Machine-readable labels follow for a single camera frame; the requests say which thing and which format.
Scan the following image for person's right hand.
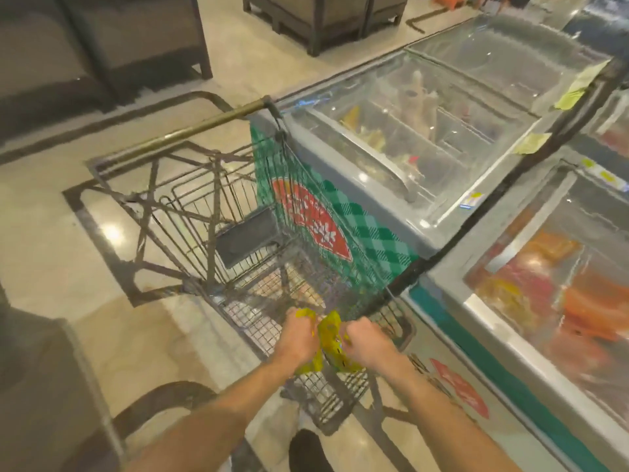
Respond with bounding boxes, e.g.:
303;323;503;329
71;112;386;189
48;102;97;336
342;317;417;385

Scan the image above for person's left hand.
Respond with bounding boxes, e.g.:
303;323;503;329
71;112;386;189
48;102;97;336
270;307;321;375

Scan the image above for yellow pouch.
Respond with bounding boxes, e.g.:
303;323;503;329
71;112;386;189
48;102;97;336
316;310;366;374
294;307;325;377

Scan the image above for grey wire shopping cart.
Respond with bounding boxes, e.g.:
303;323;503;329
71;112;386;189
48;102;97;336
87;95;417;438

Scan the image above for person's right forearm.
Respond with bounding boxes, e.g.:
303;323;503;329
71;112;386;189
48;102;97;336
391;363;524;472

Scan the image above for person's left forearm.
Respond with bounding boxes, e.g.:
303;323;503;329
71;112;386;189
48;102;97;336
123;356;298;472

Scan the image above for person's left leg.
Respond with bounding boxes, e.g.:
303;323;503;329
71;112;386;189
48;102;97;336
287;428;335;472

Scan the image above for chest freezer with sausage picture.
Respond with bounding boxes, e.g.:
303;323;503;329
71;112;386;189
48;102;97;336
408;144;629;472

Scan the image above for orange red frozen food packs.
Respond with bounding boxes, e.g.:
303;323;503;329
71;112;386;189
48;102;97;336
464;230;629;414

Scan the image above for pale frozen food packs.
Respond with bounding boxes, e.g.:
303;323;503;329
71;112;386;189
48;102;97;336
339;68;443;192

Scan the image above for yellow paper tag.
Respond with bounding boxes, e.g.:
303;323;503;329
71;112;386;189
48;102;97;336
554;58;613;111
513;132;552;155

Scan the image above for green checked chest freezer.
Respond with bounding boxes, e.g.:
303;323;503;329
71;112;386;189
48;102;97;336
249;13;618;303

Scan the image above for grey glass lid chest freezer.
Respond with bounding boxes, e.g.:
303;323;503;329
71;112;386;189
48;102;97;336
572;90;629;192

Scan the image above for dark wood panel display stand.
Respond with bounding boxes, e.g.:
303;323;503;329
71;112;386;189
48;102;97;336
363;0;410;37
56;0;213;106
243;0;374;57
0;0;119;143

